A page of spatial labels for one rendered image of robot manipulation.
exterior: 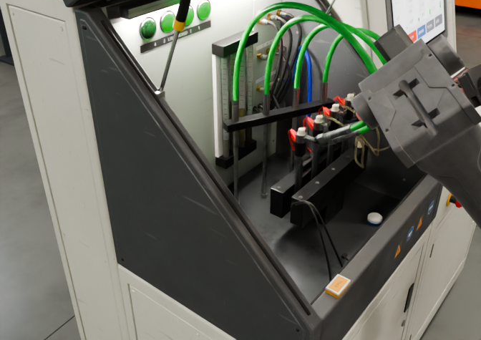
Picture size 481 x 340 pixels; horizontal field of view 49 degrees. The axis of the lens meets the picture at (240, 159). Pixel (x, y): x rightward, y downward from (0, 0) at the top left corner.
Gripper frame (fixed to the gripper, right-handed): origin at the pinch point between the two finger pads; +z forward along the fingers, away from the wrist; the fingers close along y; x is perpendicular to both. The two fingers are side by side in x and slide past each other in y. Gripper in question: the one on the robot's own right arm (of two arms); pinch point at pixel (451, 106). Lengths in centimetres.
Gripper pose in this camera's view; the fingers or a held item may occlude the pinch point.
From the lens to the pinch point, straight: 120.8
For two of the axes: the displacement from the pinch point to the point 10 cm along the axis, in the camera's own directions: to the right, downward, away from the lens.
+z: -4.4, 2.8, 8.5
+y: -4.2, -9.0, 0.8
